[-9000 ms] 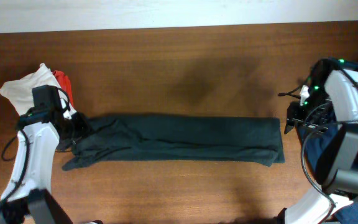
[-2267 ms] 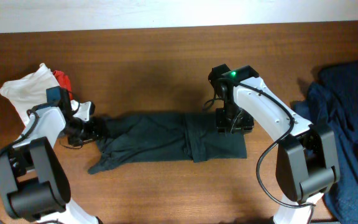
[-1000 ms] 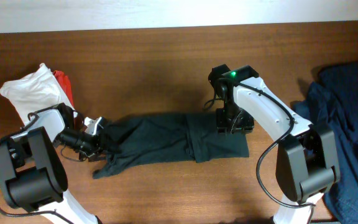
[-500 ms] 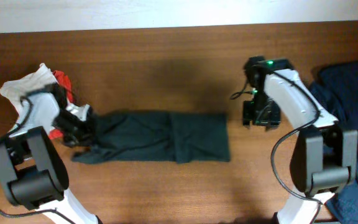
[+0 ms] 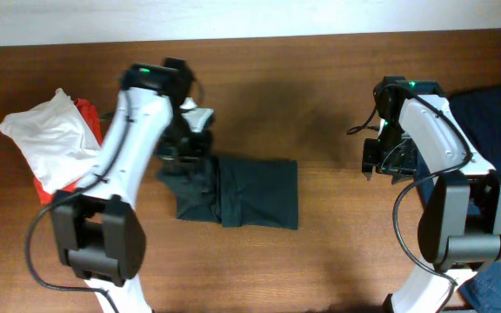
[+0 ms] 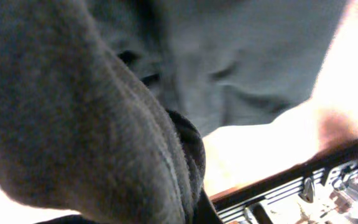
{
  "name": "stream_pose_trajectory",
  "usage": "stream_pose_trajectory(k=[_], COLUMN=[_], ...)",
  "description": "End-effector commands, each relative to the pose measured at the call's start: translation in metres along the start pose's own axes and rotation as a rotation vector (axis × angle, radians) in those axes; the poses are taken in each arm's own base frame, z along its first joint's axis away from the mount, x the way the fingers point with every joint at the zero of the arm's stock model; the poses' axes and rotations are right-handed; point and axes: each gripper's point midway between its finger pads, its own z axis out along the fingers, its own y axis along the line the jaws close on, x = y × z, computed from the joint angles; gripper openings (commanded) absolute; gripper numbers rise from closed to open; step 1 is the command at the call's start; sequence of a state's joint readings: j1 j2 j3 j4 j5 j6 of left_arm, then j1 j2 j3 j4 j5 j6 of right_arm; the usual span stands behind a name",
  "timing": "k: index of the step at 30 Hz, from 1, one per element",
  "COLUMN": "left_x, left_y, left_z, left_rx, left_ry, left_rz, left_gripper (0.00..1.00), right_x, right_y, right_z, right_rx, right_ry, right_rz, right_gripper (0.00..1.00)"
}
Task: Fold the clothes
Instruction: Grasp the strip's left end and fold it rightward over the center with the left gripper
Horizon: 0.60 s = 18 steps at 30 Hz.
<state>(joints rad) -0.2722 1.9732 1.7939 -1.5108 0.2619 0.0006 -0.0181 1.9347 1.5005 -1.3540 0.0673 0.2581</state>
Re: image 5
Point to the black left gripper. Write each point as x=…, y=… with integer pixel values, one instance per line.
x=186, y=153

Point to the white folded garment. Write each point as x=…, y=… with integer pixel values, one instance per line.
x=55, y=141

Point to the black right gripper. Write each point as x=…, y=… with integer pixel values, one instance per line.
x=400, y=171

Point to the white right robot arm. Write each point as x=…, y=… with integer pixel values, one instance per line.
x=459, y=233

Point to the dark green t-shirt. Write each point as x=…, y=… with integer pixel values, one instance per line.
x=235, y=192

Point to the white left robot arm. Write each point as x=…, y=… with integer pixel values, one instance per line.
x=95, y=226

